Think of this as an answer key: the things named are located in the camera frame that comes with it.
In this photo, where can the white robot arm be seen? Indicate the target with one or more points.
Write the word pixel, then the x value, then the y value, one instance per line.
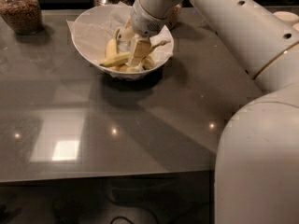
pixel 257 164

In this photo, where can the upright yellow banana left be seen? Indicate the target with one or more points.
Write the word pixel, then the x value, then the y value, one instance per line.
pixel 112 45

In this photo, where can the glass jar of grains right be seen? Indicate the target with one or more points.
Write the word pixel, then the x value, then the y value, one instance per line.
pixel 172 19

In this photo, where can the glass jar of grains left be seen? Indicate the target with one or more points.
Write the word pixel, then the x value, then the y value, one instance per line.
pixel 24 17

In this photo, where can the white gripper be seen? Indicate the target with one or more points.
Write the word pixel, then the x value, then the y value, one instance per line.
pixel 144 23

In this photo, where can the glass jar of grains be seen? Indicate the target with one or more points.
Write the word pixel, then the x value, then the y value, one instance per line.
pixel 172 19
pixel 24 17

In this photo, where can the long yellow banana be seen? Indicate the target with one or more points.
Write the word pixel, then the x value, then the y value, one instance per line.
pixel 122 58

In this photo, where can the white paper bowl liner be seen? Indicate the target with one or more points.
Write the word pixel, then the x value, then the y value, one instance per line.
pixel 88 38

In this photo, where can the white ceramic bowl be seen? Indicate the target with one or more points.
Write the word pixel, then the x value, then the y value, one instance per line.
pixel 90 22

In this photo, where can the green-stemmed banana at back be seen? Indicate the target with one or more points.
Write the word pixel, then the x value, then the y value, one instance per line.
pixel 147 63

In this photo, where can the yellow banana at bowl bottom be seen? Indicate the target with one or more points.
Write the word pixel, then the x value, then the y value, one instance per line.
pixel 124 68

